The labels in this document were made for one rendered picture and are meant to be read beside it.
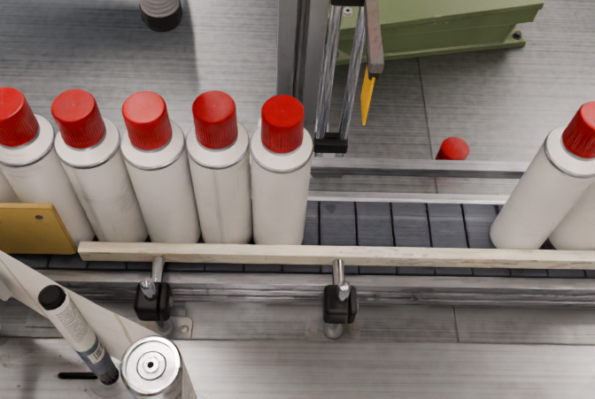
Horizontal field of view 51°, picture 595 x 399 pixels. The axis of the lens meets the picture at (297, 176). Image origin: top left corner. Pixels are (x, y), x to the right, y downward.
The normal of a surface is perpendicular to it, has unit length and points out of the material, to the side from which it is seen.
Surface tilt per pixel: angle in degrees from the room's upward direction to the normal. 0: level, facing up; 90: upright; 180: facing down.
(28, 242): 90
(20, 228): 90
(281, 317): 0
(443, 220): 0
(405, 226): 0
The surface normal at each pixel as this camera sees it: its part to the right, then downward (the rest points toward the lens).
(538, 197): -0.75, 0.54
